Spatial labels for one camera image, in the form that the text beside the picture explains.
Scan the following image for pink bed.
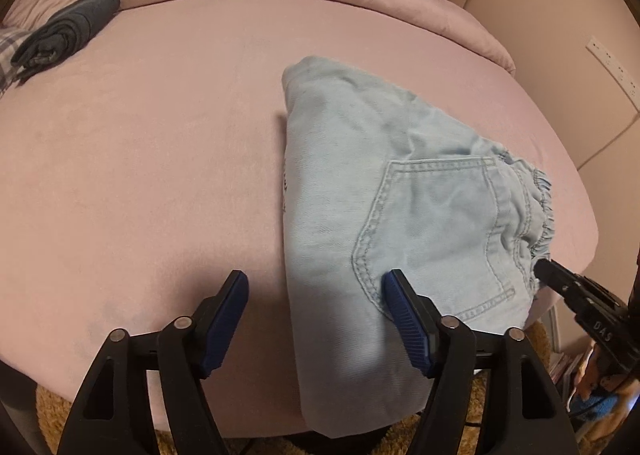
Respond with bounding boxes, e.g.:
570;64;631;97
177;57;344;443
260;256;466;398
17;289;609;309
0;0;601;436

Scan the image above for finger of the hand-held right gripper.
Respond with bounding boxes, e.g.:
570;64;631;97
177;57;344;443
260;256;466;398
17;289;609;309
533;258;592;309

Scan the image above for plaid pillow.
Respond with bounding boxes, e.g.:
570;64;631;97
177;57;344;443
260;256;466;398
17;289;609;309
0;27;37;99

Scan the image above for brown fluffy rug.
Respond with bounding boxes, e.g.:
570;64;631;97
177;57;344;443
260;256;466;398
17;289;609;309
34;319;553;455

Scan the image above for light blue denim pants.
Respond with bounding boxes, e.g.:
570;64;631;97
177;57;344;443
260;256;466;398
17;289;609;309
280;55;557;439

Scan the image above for white power strip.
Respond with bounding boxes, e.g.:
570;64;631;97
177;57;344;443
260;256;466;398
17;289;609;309
586;36;640;112

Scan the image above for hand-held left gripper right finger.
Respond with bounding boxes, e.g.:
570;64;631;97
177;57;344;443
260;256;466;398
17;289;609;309
382;268;576;455

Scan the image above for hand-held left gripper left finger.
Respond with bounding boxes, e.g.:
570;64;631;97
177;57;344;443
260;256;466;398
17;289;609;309
56;269;250;455

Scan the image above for dark grey folded garment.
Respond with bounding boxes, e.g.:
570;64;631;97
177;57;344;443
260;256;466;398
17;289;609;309
10;0;122;82

